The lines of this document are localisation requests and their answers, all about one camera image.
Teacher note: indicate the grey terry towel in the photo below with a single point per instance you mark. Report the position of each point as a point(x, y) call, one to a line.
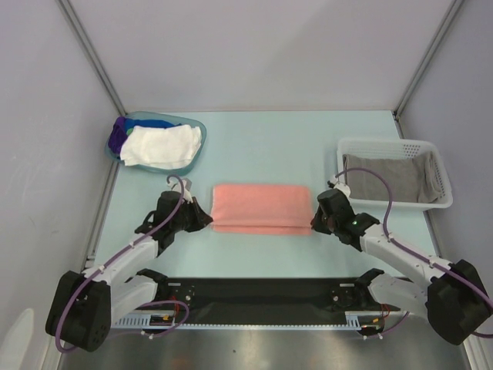
point(411, 180)

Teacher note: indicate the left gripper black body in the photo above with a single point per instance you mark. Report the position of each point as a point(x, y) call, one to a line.
point(189, 219)

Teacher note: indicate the pink striped towel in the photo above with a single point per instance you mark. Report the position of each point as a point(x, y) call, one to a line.
point(266, 209)

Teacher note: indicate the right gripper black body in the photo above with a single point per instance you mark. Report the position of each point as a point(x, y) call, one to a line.
point(322, 220)

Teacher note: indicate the blue towel in tray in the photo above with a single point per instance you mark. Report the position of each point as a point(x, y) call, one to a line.
point(147, 123)

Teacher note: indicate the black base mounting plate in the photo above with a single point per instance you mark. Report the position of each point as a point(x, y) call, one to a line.
point(267, 301)

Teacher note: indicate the white perforated plastic basket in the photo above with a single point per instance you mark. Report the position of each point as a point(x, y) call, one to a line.
point(396, 150)

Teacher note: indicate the slotted white cable duct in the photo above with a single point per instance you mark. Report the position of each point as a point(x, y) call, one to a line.
point(162, 322)

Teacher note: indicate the white towel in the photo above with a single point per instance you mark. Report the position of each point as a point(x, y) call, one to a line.
point(169, 149)

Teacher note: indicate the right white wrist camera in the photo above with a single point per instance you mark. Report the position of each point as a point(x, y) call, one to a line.
point(335, 183)

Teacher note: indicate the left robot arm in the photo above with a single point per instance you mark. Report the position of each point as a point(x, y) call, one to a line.
point(86, 304)

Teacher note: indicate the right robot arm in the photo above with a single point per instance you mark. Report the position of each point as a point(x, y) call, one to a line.
point(423, 270)

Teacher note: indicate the purple towel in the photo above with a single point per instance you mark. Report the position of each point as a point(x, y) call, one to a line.
point(118, 136)

